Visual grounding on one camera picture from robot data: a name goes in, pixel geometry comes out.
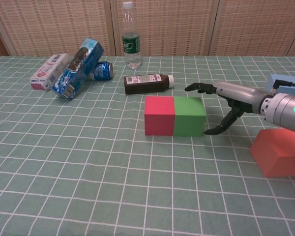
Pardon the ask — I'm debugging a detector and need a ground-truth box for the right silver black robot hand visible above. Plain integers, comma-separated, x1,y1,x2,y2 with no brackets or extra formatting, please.
184,81,272,136

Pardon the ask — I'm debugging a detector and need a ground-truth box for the light blue block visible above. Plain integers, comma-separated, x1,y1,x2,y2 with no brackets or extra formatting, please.
265,73,295,97

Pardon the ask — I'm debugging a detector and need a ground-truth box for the orange-red cube block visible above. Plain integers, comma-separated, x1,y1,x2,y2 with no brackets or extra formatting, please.
250,127,295,177

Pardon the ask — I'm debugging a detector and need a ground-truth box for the green cube block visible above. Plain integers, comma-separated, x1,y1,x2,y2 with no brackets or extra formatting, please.
173,96,207,137

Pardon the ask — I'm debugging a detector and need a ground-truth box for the red cube block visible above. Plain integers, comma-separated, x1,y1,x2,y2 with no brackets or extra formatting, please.
144,96,176,136

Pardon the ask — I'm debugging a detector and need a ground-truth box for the brown medicine bottle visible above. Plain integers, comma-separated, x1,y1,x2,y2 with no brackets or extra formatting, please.
123,73,175,95

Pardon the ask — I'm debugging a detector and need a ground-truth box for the clear plastic water bottle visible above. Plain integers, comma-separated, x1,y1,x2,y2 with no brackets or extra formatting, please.
121,1,141,69

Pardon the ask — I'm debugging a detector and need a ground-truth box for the blue drink can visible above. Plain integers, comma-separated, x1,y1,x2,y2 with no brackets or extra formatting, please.
92,61,114,81

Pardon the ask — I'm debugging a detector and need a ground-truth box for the green checked tablecloth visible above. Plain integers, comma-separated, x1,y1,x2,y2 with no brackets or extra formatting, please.
0,56,295,236

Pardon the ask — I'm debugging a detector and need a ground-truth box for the blue cookie box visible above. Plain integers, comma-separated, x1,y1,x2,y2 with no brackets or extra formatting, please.
51,37,105,101

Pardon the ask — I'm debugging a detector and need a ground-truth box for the pink white toothpaste box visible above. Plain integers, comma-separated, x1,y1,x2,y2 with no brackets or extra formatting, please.
30,53,70,91

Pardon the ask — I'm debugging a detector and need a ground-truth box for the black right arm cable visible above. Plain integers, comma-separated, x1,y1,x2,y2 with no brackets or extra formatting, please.
271,78,295,95

